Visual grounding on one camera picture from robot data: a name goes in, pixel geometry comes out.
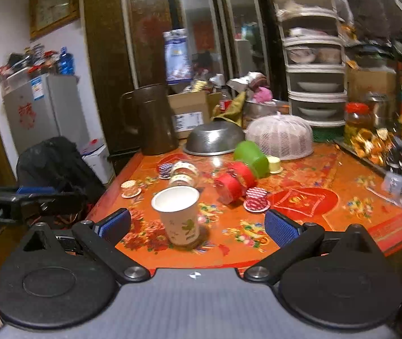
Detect steel colander bowl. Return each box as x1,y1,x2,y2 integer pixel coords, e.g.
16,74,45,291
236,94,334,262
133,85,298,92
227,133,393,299
182,120,245,156

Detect white paper cup leaf print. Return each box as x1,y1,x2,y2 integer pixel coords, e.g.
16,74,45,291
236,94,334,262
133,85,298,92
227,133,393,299
151,186,200,246

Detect dark brown pitcher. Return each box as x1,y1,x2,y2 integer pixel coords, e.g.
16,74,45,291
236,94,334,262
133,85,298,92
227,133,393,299
120,84,179,155

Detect tray of snacks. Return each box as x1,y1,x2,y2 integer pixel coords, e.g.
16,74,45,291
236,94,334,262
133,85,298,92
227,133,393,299
334,126,402,202

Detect white box on floor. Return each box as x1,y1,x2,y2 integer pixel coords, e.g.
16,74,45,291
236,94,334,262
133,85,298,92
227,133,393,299
81,138,115,185

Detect white tiered food rack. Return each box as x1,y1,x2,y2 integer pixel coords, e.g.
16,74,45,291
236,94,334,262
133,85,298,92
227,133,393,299
273,0,347,128

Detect cardboard box with label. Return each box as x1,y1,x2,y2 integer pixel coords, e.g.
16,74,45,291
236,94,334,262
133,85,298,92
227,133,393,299
168,90,221,139

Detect red lid snack jar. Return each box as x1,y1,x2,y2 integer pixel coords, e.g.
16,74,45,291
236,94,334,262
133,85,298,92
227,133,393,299
344,103,372,145

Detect blue water bottle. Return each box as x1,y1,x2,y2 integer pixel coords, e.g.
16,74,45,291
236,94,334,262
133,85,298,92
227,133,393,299
58,47,75,75

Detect white mesh food cover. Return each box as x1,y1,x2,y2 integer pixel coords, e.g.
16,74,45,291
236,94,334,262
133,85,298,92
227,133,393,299
245,114,314,161

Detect framed wall picture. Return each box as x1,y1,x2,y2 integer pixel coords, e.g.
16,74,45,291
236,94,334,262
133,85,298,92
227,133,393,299
29,0,80,41

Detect clear glass jar white bands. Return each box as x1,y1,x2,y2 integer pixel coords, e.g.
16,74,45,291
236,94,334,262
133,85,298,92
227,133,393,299
169,161,199,188

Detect red dotted cupcake liner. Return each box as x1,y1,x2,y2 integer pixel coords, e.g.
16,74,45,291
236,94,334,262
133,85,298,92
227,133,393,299
244,187,271,213

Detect grey refrigerator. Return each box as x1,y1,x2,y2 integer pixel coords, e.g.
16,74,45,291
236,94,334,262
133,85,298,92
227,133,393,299
3,73,90,154

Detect small yellow cup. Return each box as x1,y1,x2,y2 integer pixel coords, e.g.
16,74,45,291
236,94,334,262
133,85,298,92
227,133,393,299
267,156,283,175

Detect purple dotted cupcake liner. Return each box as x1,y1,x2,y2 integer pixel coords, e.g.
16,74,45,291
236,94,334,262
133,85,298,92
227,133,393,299
158,163,174,180

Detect black bag on chair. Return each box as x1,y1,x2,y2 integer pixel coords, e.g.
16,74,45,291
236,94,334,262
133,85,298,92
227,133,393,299
16,136,106,205

